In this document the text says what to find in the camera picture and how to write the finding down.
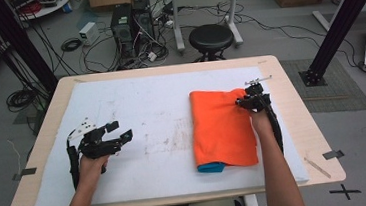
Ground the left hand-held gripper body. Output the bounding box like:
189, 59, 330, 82
64, 114, 125, 162

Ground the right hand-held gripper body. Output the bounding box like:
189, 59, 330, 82
243, 74, 277, 113

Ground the orange polo shirt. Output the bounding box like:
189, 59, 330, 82
188, 85, 261, 176

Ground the person's right hand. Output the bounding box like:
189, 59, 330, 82
249, 107, 274, 137

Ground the person's left hand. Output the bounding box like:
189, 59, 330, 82
75, 154, 113, 190

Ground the white foam mat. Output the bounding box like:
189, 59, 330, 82
23, 62, 311, 206

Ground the black round stool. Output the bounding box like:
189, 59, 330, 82
186, 21, 237, 64

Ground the grey floor mat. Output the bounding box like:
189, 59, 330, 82
279, 53, 366, 118

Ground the grey tape piece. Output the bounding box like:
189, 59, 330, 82
11, 166, 39, 182
322, 148, 346, 161

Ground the white power strip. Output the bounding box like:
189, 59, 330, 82
145, 50, 159, 63

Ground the thin wooden stick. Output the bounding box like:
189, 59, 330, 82
303, 154, 333, 182

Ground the black computer tower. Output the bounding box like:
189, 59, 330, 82
108, 2, 138, 59
132, 0, 157, 52

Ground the white power supply box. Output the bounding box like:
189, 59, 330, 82
78, 20, 102, 48

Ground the black metal stand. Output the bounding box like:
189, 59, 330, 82
0, 0, 61, 101
291, 0, 366, 89

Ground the round white table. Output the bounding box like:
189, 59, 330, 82
7, 0, 75, 23

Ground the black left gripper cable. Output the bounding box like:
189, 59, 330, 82
65, 138, 83, 191

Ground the coiled black cable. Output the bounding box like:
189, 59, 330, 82
4, 87, 41, 114
59, 37, 84, 54

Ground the red cable coil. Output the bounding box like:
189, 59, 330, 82
17, 0, 45, 17

